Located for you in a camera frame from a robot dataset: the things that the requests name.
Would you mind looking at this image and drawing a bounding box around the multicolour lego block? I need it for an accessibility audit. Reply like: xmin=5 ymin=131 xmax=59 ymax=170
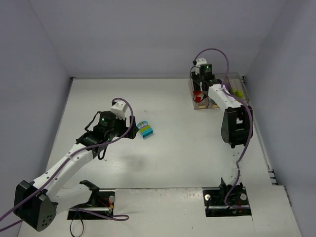
xmin=193 ymin=91 xmax=206 ymax=103

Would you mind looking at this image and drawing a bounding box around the teal green monster lego stack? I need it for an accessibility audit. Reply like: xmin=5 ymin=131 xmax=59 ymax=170
xmin=137 ymin=120 xmax=154 ymax=139

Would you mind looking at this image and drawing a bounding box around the small lime green lego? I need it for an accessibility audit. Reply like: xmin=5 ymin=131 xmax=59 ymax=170
xmin=233 ymin=90 xmax=243 ymax=98

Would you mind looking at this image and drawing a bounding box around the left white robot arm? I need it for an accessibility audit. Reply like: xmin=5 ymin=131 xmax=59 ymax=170
xmin=13 ymin=111 xmax=138 ymax=232

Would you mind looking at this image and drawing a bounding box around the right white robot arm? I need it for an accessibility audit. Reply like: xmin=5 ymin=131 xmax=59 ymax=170
xmin=189 ymin=58 xmax=252 ymax=185

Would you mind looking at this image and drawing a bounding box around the clear bin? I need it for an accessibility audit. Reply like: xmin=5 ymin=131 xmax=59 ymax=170
xmin=189 ymin=75 xmax=209 ymax=110
xmin=224 ymin=73 xmax=249 ymax=105
xmin=207 ymin=97 xmax=219 ymax=109

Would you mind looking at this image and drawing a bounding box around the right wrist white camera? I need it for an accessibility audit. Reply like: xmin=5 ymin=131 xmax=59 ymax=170
xmin=193 ymin=57 xmax=207 ymax=67

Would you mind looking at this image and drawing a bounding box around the wrist white camera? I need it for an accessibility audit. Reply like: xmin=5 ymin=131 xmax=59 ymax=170
xmin=193 ymin=57 xmax=207 ymax=67
xmin=110 ymin=100 xmax=128 ymax=119

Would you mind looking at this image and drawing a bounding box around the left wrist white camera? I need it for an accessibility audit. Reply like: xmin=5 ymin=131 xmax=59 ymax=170
xmin=110 ymin=100 xmax=128 ymax=119

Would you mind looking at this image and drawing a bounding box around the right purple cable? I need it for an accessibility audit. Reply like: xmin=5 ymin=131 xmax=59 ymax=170
xmin=194 ymin=48 xmax=254 ymax=210

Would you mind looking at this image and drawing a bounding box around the purple cable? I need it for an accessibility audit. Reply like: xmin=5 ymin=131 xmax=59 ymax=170
xmin=194 ymin=48 xmax=254 ymax=210
xmin=0 ymin=97 xmax=135 ymax=228

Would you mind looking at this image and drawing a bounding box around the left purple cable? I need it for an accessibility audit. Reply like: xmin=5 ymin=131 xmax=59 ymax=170
xmin=0 ymin=97 xmax=135 ymax=228

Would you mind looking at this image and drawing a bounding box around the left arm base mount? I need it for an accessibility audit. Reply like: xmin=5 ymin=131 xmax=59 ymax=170
xmin=67 ymin=189 xmax=116 ymax=220

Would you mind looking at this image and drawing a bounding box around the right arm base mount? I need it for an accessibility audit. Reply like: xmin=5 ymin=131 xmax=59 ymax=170
xmin=202 ymin=186 xmax=252 ymax=218

